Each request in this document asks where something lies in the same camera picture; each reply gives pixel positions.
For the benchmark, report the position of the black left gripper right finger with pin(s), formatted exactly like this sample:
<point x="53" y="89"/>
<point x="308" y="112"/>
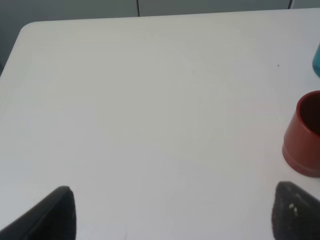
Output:
<point x="295" y="213"/>

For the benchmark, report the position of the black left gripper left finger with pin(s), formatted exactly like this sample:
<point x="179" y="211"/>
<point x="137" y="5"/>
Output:
<point x="53" y="218"/>

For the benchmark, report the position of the teal transparent plastic cup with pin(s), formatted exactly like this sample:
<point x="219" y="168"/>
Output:
<point x="316" y="62"/>

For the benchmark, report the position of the red plastic cup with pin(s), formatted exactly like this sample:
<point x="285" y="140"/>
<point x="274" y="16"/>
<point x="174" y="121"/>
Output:
<point x="301" y="143"/>

